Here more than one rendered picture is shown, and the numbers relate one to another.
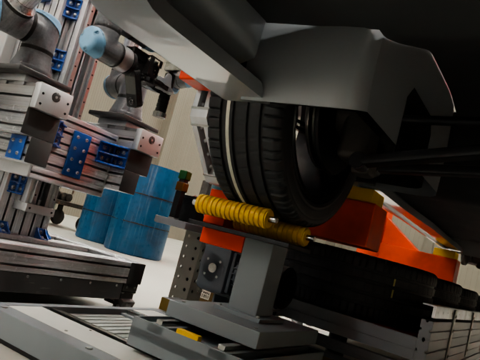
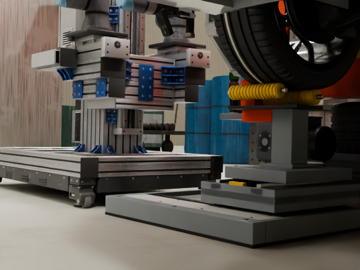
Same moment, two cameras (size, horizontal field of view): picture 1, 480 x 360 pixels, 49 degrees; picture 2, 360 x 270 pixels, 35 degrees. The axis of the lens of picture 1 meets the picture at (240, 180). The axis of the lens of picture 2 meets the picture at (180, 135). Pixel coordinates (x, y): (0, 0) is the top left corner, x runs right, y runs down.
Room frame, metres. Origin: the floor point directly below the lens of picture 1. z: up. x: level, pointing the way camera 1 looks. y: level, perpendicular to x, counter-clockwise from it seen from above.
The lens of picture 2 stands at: (-0.62, -0.38, 0.35)
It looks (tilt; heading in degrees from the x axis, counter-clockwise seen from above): 0 degrees down; 17
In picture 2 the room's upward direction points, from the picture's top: 1 degrees clockwise
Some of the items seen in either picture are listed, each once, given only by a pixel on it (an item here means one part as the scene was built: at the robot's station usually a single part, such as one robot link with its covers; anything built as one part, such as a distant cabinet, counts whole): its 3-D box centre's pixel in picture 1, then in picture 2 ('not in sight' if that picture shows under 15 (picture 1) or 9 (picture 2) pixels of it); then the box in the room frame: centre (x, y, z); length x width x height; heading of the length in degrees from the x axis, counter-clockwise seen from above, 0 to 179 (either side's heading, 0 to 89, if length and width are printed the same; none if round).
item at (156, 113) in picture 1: (165, 94); (190, 19); (1.67, 0.31, 0.83); 0.04 x 0.04 x 0.16
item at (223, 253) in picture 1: (252, 296); (301, 156); (1.90, -0.15, 0.26); 0.42 x 0.18 x 0.35; 58
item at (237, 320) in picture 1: (256, 283); (289, 142); (1.59, -0.13, 0.32); 0.40 x 0.30 x 0.28; 148
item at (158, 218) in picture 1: (198, 229); (259, 117); (2.39, 0.12, 0.44); 0.43 x 0.17 x 0.03; 148
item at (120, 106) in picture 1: (127, 108); (177, 35); (2.30, 0.56, 0.87); 0.15 x 0.15 x 0.10
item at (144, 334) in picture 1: (233, 347); (280, 192); (1.56, -0.10, 0.13); 0.50 x 0.36 x 0.10; 148
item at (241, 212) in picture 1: (233, 211); (256, 91); (1.53, 0.00, 0.51); 0.29 x 0.06 x 0.06; 58
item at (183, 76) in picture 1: (201, 73); not in sight; (1.42, 0.18, 0.85); 0.09 x 0.08 x 0.07; 148
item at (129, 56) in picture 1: (120, 58); (148, 4); (1.48, 0.43, 0.85); 0.08 x 0.05 x 0.08; 58
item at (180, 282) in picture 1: (188, 278); (262, 159); (2.42, 0.11, 0.21); 0.10 x 0.10 x 0.42; 58
